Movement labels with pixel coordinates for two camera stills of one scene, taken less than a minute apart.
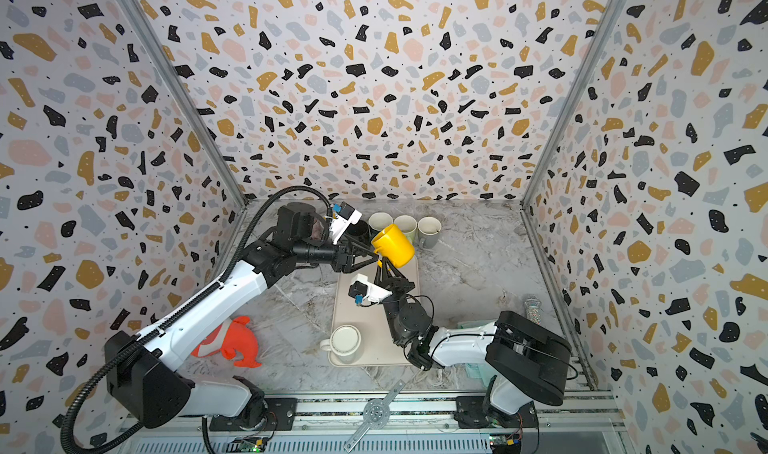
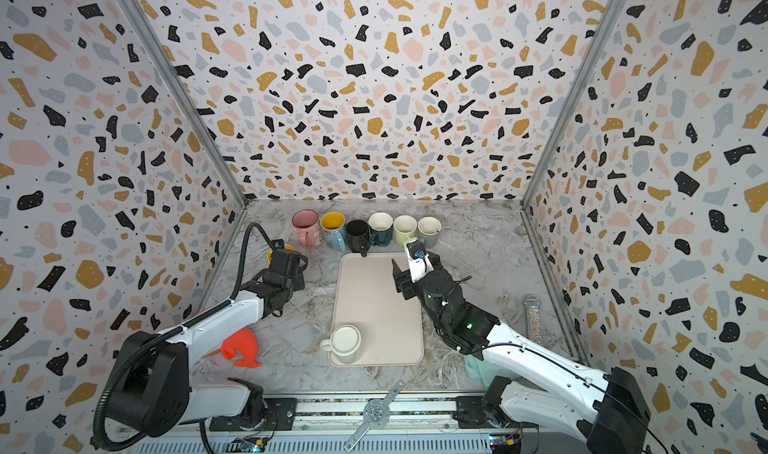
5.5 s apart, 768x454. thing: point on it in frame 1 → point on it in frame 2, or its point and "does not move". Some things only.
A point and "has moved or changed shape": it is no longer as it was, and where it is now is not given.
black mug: (360, 230) does not move
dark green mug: (377, 222) does not move
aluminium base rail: (591, 423) does not move
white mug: (344, 341) does not move
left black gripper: (347, 256) → (294, 268)
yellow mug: (393, 244) has moved or changed shape
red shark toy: (235, 335) does not move
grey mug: (429, 229) does not move
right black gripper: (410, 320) → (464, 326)
